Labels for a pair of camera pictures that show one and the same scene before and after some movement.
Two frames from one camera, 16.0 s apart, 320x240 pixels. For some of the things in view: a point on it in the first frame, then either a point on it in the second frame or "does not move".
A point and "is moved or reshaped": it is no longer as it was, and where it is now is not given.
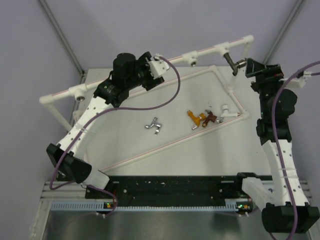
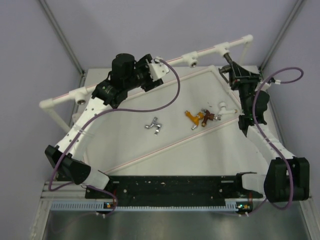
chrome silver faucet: (159, 125) does not move
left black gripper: (151, 82) does not move
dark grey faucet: (234, 66) is moved or reshaped
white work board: (198, 120) does not move
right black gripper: (270, 74) to (242, 78)
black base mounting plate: (209, 188) does not move
